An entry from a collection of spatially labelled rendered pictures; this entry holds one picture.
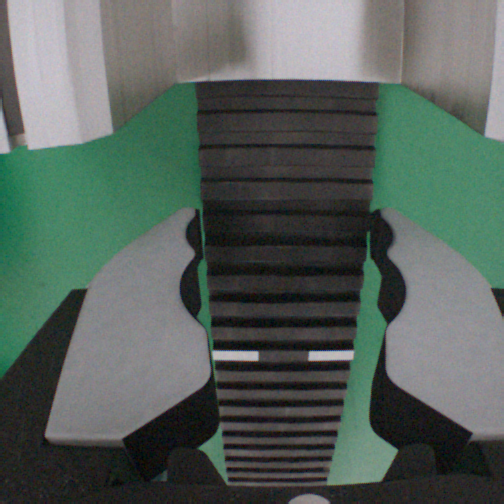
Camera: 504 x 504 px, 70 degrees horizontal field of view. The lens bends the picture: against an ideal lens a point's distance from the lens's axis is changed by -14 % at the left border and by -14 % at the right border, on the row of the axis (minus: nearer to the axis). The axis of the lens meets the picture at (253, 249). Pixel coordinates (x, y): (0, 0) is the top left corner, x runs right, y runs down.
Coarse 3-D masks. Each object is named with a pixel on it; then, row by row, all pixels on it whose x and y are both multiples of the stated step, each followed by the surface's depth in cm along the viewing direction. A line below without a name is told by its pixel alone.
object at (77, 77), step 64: (0, 0) 3; (64, 0) 3; (128, 0) 5; (192, 0) 7; (256, 0) 7; (320, 0) 7; (384, 0) 7; (448, 0) 5; (0, 64) 4; (64, 64) 4; (128, 64) 5; (192, 64) 8; (256, 64) 7; (320, 64) 7; (384, 64) 7; (448, 64) 5; (0, 128) 4; (64, 128) 4
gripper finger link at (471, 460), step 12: (492, 288) 8; (480, 444) 5; (492, 444) 5; (468, 456) 5; (480, 456) 5; (492, 456) 5; (456, 468) 5; (468, 468) 5; (480, 468) 5; (492, 468) 4
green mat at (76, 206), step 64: (128, 128) 13; (192, 128) 13; (384, 128) 12; (448, 128) 12; (0, 192) 14; (64, 192) 14; (128, 192) 14; (192, 192) 14; (384, 192) 14; (448, 192) 13; (0, 256) 16; (64, 256) 16; (0, 320) 18; (384, 320) 17; (384, 448) 22
